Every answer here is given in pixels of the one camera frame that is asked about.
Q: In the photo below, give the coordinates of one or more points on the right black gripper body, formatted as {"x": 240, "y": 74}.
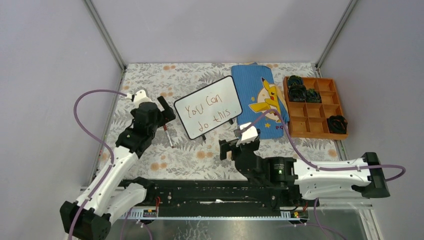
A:
{"x": 250, "y": 147}

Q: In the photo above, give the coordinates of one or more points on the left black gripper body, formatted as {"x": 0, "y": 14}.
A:
{"x": 159, "y": 118}

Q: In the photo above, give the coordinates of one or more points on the red-capped whiteboard marker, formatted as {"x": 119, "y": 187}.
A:
{"x": 165, "y": 128}

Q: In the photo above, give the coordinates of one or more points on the small black-framed whiteboard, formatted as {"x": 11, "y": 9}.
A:
{"x": 209, "y": 107}

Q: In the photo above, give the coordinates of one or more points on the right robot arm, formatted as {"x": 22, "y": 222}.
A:
{"x": 328, "y": 179}

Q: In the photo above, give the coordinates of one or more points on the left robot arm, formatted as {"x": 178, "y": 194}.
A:
{"x": 92, "y": 214}

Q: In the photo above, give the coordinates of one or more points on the floral patterned table mat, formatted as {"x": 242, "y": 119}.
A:
{"x": 199, "y": 159}

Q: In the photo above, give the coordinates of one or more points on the blue Pikachu cloth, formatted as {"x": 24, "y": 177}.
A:
{"x": 258, "y": 93}

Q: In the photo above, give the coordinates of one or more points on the orange wooden compartment tray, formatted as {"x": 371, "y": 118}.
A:
{"x": 309, "y": 120}

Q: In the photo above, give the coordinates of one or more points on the rolled dark tie middle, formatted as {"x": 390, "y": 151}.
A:
{"x": 297, "y": 93}

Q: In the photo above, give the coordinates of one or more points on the rolled dark tie small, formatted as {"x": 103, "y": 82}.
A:
{"x": 313, "y": 96}

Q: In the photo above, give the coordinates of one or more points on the rolled dark tie top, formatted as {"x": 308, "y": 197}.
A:
{"x": 294, "y": 80}

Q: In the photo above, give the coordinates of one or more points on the rolled dark tie lower right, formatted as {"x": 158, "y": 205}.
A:
{"x": 337, "y": 124}

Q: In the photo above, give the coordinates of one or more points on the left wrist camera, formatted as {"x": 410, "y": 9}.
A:
{"x": 138, "y": 97}

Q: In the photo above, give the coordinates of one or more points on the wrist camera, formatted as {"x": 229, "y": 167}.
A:
{"x": 246, "y": 133}
{"x": 138, "y": 97}

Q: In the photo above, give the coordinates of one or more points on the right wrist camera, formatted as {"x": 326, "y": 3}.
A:
{"x": 246, "y": 133}

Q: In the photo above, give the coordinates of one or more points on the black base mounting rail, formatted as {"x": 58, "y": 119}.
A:
{"x": 218, "y": 198}

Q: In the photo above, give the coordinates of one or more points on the left aluminium frame post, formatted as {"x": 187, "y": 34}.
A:
{"x": 101, "y": 27}

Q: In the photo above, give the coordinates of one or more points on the aluminium frame post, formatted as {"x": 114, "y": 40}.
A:
{"x": 336, "y": 33}
{"x": 101, "y": 27}

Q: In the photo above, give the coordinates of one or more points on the right aluminium frame post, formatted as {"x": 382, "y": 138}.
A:
{"x": 336, "y": 33}

